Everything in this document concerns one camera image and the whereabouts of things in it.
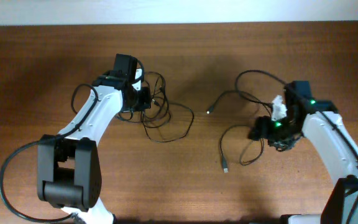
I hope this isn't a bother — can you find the black cable bundle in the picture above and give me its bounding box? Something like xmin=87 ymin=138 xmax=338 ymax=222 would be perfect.
xmin=116 ymin=71 xmax=195 ymax=144

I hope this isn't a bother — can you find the separated black usb cable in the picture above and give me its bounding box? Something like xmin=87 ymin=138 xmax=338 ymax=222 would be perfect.
xmin=206 ymin=90 xmax=273 ymax=174

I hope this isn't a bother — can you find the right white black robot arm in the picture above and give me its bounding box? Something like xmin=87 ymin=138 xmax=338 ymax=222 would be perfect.
xmin=248 ymin=81 xmax=358 ymax=223

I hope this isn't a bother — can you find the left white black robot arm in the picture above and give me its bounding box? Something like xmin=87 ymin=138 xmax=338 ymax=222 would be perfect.
xmin=37 ymin=54 xmax=151 ymax=223

